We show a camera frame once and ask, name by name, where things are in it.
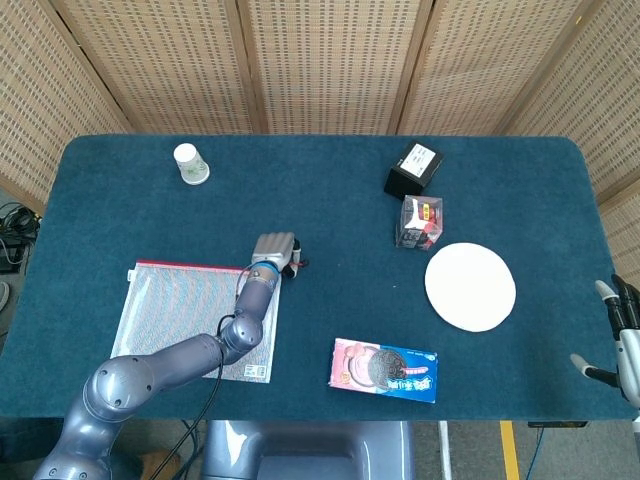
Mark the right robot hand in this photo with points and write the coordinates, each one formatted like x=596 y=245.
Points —
x=627 y=345

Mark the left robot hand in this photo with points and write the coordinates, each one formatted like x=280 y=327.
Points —
x=272 y=247

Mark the silver mesh zipper pouch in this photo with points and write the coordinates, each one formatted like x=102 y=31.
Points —
x=165 y=310

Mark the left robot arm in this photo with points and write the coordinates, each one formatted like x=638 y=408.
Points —
x=125 y=380

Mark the blue felt table cloth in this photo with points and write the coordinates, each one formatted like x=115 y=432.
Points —
x=325 y=210

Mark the white paper cup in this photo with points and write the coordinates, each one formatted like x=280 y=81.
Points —
x=191 y=164

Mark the clear plastic toy box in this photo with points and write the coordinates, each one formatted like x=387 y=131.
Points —
x=419 y=222

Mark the black cardboard box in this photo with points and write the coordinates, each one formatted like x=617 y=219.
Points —
x=412 y=170

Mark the Oreo cookie box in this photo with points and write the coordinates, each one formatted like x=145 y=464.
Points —
x=382 y=370

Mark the white paper plate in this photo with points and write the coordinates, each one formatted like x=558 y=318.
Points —
x=470 y=287

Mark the woven bamboo folding screen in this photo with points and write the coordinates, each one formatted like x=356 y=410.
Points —
x=325 y=65

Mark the grey robot torso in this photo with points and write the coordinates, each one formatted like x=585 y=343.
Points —
x=310 y=450

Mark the white table leg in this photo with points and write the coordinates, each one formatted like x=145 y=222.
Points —
x=445 y=450

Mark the brown shoe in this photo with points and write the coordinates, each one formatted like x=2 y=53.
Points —
x=160 y=465

